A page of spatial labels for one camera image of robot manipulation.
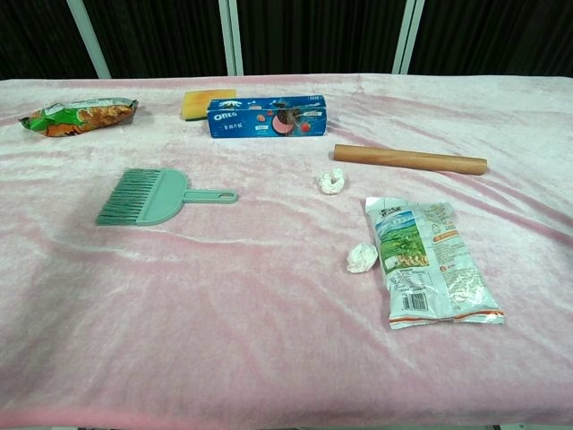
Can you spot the white paper ball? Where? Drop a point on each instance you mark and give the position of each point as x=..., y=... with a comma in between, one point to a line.
x=361, y=259
x=330, y=181

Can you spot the grey-green scrub brush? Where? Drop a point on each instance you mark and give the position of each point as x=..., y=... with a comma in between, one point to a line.
x=161, y=197

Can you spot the blue Oreo cookie box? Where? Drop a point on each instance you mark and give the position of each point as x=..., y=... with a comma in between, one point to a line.
x=264, y=118

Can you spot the pink velvet tablecloth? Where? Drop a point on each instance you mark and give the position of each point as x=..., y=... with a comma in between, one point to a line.
x=268, y=340

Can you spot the wooden rolling pin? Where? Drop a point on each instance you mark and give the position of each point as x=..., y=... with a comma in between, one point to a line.
x=403, y=159

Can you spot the yellow sponge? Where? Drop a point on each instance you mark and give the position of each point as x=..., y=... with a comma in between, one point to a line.
x=194, y=104

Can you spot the white green snack bag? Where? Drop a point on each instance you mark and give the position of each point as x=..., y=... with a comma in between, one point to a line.
x=425, y=260

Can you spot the green orange snack packet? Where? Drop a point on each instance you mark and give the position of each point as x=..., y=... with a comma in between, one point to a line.
x=76, y=117

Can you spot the white partition post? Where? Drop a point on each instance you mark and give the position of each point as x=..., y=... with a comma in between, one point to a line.
x=407, y=40
x=91, y=45
x=231, y=40

